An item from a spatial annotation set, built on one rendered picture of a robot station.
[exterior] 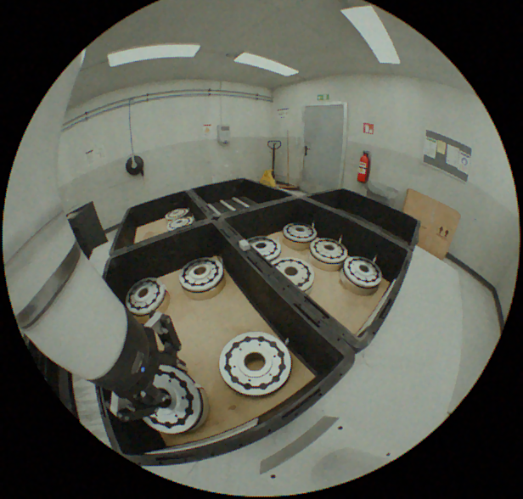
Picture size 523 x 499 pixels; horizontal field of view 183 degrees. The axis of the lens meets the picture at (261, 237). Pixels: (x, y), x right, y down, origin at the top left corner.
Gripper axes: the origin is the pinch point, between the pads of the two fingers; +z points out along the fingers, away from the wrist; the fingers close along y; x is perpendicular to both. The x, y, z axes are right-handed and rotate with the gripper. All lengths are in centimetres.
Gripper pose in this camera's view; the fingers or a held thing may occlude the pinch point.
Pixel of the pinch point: (171, 380)
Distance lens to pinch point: 25.6
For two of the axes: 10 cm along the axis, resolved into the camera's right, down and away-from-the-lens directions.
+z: 0.3, 8.4, 5.4
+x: -9.9, -0.5, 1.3
